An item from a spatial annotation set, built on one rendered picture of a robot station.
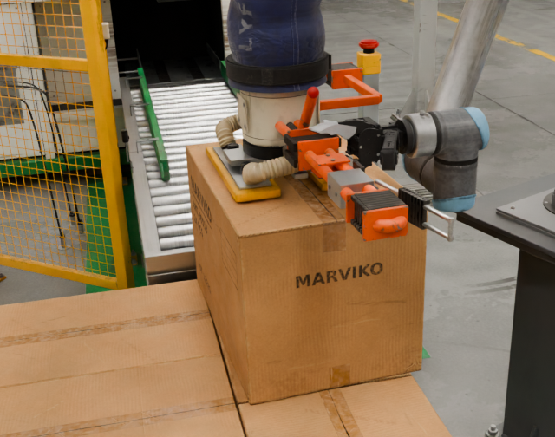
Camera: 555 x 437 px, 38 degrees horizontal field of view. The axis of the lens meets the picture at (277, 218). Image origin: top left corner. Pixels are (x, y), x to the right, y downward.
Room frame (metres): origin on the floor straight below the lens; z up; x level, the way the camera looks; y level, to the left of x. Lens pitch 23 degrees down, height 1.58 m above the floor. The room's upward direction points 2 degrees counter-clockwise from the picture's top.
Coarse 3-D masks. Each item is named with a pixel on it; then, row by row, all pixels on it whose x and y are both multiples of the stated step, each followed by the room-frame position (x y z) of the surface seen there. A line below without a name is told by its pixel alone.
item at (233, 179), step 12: (228, 144) 1.79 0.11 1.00; (240, 144) 1.86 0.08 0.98; (216, 156) 1.79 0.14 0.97; (216, 168) 1.74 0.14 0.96; (228, 168) 1.69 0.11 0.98; (240, 168) 1.69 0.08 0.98; (228, 180) 1.63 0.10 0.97; (240, 180) 1.61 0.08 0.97; (240, 192) 1.55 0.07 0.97; (252, 192) 1.55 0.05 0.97; (264, 192) 1.56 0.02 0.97; (276, 192) 1.56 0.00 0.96
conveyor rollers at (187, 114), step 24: (168, 96) 4.04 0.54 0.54; (192, 96) 4.06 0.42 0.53; (216, 96) 4.00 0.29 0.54; (144, 120) 3.65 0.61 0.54; (168, 120) 3.59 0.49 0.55; (192, 120) 3.61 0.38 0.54; (216, 120) 3.55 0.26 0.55; (144, 144) 3.23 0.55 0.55; (168, 144) 3.23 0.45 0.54; (192, 144) 3.24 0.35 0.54; (168, 192) 2.69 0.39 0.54; (168, 216) 2.44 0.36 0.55; (168, 240) 2.25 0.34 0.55; (192, 240) 2.25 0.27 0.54
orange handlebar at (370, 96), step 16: (352, 80) 2.00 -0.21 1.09; (352, 96) 1.84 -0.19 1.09; (368, 96) 1.84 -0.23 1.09; (288, 128) 1.60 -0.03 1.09; (320, 160) 1.38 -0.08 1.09; (336, 160) 1.38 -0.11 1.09; (320, 176) 1.37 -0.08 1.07; (352, 192) 1.23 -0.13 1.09; (384, 224) 1.11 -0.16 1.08; (400, 224) 1.11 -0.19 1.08
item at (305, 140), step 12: (288, 132) 1.52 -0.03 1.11; (300, 132) 1.53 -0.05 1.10; (312, 132) 1.54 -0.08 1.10; (288, 144) 1.49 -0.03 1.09; (300, 144) 1.45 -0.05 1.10; (312, 144) 1.46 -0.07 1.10; (324, 144) 1.46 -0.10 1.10; (336, 144) 1.47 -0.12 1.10; (288, 156) 1.49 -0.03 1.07; (300, 156) 1.45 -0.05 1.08; (300, 168) 1.45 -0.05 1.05; (312, 168) 1.46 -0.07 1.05
